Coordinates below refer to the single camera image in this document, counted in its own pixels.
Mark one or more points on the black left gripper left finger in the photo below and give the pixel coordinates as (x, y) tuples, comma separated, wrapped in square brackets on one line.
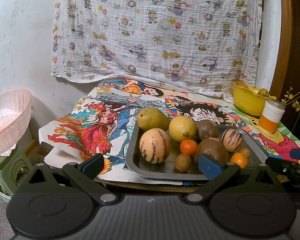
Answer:
[(71, 178)]

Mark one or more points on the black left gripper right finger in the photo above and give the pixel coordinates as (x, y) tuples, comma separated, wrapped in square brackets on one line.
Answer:
[(231, 178)]

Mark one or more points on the kiwi with red sticker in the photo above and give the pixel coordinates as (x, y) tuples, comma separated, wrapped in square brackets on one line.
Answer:
[(214, 148)]

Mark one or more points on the small brown longan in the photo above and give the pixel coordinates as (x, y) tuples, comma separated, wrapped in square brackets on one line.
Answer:
[(245, 151), (183, 162)]

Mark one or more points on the orange mandarin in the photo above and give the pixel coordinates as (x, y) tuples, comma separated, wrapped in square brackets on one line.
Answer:
[(239, 159), (188, 147)]

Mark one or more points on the grey metal tray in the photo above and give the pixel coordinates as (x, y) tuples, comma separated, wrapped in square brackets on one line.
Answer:
[(166, 170)]

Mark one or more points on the yellow lemon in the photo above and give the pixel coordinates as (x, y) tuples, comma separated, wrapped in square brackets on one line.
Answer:
[(182, 128)]

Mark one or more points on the green-yellow pear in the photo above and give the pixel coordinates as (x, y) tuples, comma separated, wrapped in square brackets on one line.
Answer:
[(149, 118)]

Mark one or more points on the winnie pooh drawing mat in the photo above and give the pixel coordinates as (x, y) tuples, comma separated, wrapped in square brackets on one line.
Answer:
[(277, 144)]

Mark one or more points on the colourful anime poster mat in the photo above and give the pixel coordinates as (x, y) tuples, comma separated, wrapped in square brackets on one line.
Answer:
[(103, 122)]

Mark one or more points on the white orange jar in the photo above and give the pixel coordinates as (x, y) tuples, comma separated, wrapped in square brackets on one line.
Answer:
[(271, 115)]

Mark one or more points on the dried yellow flower sprig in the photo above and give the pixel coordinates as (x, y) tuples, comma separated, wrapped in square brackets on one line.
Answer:
[(291, 98)]

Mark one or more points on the brown wooden headboard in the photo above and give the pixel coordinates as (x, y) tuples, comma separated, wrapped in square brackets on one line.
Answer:
[(287, 71)]

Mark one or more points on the pear in yellow bowl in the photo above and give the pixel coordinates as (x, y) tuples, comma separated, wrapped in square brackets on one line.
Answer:
[(263, 92)]

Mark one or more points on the yellow plastic bowl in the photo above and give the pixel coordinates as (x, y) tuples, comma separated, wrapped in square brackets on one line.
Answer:
[(248, 101)]

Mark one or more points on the green plastic stool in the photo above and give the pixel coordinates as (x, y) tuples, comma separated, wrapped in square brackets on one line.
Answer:
[(11, 167)]

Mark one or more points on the apple in yellow bowl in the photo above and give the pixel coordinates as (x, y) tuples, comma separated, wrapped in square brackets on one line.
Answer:
[(242, 85)]

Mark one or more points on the pink plastic basket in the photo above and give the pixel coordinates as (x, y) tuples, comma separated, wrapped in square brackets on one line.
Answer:
[(15, 114)]

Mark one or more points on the white cartoon print cloth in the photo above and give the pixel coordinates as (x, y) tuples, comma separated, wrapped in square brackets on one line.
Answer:
[(200, 45)]

